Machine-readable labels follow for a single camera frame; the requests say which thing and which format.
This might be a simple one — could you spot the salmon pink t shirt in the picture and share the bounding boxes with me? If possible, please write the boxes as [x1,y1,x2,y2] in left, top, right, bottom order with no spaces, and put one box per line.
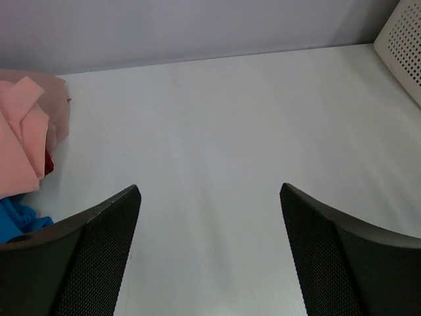
[1,76,49,198]

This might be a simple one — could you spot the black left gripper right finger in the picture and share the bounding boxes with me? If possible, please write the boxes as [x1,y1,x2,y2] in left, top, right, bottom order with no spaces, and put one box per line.
[280,183,420,315]

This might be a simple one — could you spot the blue folded t shirt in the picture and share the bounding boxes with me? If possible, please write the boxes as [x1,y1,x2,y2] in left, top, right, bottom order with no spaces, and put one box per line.
[0,197,53,244]

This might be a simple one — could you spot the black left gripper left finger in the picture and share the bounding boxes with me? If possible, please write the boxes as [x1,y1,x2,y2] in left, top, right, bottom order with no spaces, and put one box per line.
[1,185,141,315]

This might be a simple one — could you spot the red folded shirt in stack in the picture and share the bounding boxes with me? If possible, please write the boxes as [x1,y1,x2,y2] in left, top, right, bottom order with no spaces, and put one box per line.
[44,150,55,176]

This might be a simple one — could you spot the pale pink folded shirt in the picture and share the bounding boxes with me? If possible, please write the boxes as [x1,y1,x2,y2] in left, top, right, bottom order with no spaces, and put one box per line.
[1,68,71,155]

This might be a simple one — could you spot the white laundry basket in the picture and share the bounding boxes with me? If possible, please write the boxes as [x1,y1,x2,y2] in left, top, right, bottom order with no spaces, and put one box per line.
[374,0,421,104]

